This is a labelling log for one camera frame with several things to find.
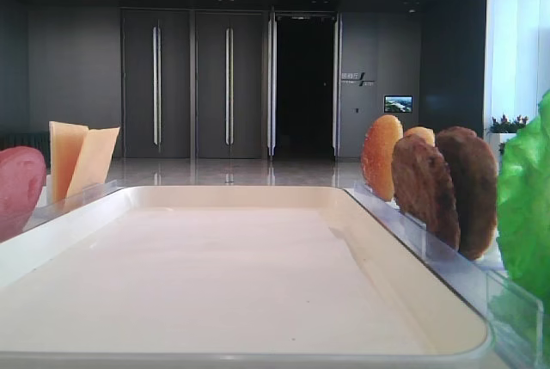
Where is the yellow cheese slice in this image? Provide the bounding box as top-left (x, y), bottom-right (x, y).
top-left (66, 127), bottom-right (119, 198)

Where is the dark brown meat patty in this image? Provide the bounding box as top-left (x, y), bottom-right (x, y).
top-left (435, 126), bottom-right (498, 260)

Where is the orange cheese slice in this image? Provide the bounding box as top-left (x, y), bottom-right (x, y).
top-left (49, 121), bottom-right (89, 203)

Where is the green lettuce leaf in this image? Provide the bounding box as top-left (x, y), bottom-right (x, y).
top-left (497, 94), bottom-right (549, 302)

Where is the clear holder for lettuce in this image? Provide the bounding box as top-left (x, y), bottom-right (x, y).
top-left (486, 271), bottom-right (549, 368)

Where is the golden bun top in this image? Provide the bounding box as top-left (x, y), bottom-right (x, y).
top-left (361, 114), bottom-right (403, 201)

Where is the golden bun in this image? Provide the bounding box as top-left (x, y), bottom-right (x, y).
top-left (404, 126), bottom-right (435, 146)
top-left (361, 114), bottom-right (403, 201)

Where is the dark double door middle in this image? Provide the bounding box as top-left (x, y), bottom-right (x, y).
top-left (196, 12), bottom-right (263, 159)

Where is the dark double door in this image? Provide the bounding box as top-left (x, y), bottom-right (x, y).
top-left (122, 9), bottom-right (191, 158)
top-left (196, 12), bottom-right (263, 159)

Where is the golden bun bottom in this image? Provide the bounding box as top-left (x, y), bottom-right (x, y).
top-left (404, 126), bottom-right (435, 146)

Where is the dark double door left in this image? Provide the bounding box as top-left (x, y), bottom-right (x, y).
top-left (122, 9), bottom-right (191, 158)

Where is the cream rectangular tray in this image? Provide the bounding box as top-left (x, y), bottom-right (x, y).
top-left (1, 186), bottom-right (492, 368)

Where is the flower planter box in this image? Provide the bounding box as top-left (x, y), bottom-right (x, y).
top-left (487, 114), bottom-right (529, 157)

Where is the small wall display screen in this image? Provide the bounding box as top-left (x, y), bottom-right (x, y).
top-left (383, 95), bottom-right (413, 114)

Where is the clear long left rail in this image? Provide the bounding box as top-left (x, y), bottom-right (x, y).
top-left (23, 181), bottom-right (120, 232)

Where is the clear long rail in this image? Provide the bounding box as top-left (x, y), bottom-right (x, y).
top-left (346, 181), bottom-right (507, 277)
top-left (23, 181), bottom-right (120, 232)

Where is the clear long right rail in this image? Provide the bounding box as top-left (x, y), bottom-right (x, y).
top-left (346, 181), bottom-right (507, 277)

